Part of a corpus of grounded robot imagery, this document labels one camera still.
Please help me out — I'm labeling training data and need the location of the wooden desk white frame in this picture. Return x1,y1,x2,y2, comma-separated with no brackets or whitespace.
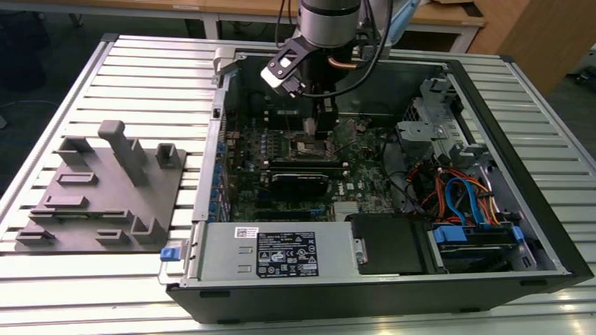
0,0,488,53

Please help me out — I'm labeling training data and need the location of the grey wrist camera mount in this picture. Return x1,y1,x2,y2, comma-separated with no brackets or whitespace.
356,31,394,64

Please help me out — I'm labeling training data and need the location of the copper-coloured bent connector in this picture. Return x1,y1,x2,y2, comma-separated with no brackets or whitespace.
326,57,372,72

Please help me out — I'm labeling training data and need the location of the orange power wire bundle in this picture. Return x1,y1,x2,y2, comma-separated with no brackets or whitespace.
432,169,506,226

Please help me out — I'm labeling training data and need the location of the silver metal disk cage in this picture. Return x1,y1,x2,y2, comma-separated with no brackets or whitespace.
393,78,497,175

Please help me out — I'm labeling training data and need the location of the silver power supply unit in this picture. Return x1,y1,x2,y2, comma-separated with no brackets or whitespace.
184,221,369,282

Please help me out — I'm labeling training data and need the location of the blue data wire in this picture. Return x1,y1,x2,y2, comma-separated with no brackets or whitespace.
441,177,485,230

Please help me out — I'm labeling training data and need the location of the green motherboard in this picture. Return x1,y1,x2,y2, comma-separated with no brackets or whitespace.
222,114,406,223

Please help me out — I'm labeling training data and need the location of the black and silver PC case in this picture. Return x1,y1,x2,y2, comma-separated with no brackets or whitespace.
157,48,592,325

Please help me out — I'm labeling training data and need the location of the grey plastic parts rack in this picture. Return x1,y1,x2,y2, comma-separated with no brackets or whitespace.
13,120,189,254

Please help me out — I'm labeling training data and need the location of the graphics card with black fan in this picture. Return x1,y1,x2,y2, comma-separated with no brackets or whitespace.
268,172,330,197

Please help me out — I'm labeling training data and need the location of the hard disk in blue carrier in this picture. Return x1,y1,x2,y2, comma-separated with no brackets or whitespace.
430,223,525,275

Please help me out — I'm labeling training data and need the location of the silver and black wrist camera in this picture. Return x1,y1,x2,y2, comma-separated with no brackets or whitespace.
258,37,318,98

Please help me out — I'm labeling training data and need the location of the wooden cabinet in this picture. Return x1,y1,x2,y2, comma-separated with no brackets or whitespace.
469,0,596,97

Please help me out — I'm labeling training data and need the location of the CPU socket with metal frame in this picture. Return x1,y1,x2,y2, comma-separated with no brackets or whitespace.
288,134,344,163

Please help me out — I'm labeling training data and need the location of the black plastic shroud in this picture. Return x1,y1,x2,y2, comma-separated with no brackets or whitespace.
346,213,441,276

